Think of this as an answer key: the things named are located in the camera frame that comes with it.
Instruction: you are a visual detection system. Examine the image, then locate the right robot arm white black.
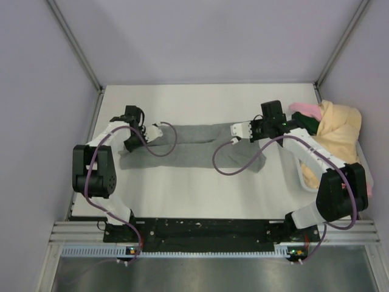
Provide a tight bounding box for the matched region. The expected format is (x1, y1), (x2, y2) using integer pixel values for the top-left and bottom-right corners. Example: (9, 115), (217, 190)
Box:
(250, 100), (368, 241)

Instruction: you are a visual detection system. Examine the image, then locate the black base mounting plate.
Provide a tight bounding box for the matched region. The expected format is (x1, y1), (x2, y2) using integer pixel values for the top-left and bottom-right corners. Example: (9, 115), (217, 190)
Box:
(103, 218), (319, 253)

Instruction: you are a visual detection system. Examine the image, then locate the grey t shirt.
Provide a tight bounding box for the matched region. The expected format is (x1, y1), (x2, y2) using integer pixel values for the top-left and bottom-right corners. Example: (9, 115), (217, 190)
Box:
(115, 123), (260, 170)

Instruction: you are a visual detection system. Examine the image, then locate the yellow t shirt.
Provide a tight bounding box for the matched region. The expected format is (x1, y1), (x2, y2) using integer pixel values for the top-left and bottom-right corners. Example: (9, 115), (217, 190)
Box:
(300, 99), (362, 191)

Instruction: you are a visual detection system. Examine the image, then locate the grey slotted cable duct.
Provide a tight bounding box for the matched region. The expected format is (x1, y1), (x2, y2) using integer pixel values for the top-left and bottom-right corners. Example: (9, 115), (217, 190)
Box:
(61, 245), (306, 259)

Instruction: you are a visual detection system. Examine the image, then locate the white laundry basket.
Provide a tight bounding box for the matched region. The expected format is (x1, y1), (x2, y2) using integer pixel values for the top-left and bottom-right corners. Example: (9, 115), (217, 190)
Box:
(295, 150), (374, 198)

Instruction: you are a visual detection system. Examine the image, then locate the left aluminium corner post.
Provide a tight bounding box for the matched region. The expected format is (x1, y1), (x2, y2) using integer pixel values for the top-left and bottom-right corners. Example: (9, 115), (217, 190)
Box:
(45, 0), (105, 92)

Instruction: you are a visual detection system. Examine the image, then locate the dark green t shirt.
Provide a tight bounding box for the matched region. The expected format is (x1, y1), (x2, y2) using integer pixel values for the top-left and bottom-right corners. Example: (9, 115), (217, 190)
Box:
(291, 112), (320, 136)

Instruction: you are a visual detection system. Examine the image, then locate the pink t shirt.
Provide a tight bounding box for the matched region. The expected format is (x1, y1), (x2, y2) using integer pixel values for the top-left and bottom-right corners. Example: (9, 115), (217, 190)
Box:
(287, 102), (373, 198)

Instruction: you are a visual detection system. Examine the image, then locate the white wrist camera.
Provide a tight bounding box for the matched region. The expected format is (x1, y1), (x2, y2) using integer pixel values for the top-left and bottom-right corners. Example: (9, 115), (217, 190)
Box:
(143, 123), (163, 144)
(230, 121), (253, 144)

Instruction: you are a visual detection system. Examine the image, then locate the aluminium corner post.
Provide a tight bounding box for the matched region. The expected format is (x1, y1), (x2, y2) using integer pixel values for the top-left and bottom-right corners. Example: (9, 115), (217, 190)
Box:
(314, 0), (372, 91)
(45, 0), (105, 92)

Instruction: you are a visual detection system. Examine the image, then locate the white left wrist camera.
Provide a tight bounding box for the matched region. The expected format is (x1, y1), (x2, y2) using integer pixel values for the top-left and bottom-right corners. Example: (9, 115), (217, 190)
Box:
(143, 123), (163, 144)

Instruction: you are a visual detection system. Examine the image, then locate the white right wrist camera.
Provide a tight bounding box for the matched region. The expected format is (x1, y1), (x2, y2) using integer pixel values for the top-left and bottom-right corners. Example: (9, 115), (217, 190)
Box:
(230, 121), (253, 144)

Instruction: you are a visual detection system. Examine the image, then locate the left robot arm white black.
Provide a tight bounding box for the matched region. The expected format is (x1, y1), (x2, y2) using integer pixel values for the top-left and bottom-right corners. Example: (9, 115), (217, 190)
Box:
(72, 105), (145, 241)

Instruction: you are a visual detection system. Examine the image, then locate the right aluminium corner post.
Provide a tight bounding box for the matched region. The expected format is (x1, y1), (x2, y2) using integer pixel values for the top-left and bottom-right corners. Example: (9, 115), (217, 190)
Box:
(314, 0), (372, 91)

